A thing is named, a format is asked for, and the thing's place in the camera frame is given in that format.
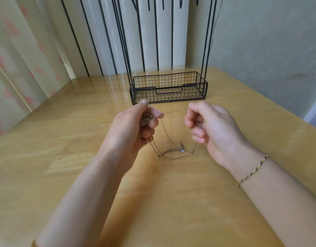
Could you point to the person's right hand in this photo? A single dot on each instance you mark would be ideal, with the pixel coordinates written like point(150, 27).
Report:
point(220, 131)

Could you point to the person's right forearm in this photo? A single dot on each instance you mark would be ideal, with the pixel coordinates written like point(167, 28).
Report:
point(284, 205)

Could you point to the person's left forearm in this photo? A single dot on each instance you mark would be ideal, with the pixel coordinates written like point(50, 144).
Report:
point(75, 208)

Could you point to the white black-striped curtain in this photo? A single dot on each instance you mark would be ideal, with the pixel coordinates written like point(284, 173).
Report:
point(106, 36)

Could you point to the pink floral curtain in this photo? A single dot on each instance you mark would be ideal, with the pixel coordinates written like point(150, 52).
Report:
point(19, 61)

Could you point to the white door frame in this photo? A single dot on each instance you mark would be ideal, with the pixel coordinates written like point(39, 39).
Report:
point(313, 111)

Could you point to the person's left hand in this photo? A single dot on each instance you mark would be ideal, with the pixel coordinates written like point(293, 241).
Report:
point(127, 133)

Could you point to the gold bangle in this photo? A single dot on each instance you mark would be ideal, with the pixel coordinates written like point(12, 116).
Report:
point(34, 244)

